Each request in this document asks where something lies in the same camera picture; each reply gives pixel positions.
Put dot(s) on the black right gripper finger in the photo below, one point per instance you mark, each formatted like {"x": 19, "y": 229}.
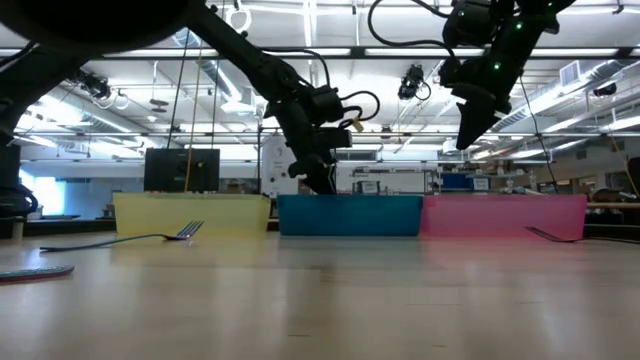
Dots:
{"x": 466, "y": 120}
{"x": 485, "y": 117}

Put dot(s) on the black fork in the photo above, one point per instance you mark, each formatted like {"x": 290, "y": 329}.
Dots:
{"x": 560, "y": 239}

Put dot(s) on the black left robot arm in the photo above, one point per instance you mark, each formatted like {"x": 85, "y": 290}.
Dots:
{"x": 260, "y": 65}

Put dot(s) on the small blue white box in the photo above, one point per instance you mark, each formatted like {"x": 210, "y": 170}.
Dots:
{"x": 368, "y": 187}

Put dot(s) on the blue plastic bin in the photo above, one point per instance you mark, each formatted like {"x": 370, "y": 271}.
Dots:
{"x": 350, "y": 215}

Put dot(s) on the white cabinet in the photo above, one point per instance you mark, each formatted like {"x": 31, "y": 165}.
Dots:
{"x": 275, "y": 165}

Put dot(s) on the blue storage bins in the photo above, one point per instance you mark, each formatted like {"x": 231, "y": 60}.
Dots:
{"x": 455, "y": 182}

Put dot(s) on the yellow plastic bin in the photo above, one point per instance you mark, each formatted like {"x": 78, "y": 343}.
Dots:
{"x": 225, "y": 212}

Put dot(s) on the overhead light bar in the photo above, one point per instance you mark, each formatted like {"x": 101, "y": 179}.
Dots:
{"x": 357, "y": 51}

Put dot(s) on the pink plastic bin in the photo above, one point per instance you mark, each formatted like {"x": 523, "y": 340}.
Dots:
{"x": 500, "y": 217}

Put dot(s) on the black monitor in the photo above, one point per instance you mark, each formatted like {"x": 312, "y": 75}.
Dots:
{"x": 170, "y": 170}

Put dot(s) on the wooden background table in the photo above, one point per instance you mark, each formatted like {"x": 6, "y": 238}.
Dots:
{"x": 615, "y": 205}

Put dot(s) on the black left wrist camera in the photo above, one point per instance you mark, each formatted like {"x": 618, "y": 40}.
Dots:
{"x": 327, "y": 105}

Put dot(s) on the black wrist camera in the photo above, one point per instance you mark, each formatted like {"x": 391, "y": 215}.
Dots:
{"x": 470, "y": 25}
{"x": 327, "y": 105}

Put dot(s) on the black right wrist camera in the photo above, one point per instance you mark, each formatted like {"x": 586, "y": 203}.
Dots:
{"x": 470, "y": 25}

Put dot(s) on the black hanging camera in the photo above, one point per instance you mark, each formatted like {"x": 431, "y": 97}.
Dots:
{"x": 411, "y": 82}

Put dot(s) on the black ceiling camera cluster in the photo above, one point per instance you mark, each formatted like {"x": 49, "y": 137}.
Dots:
{"x": 95, "y": 87}

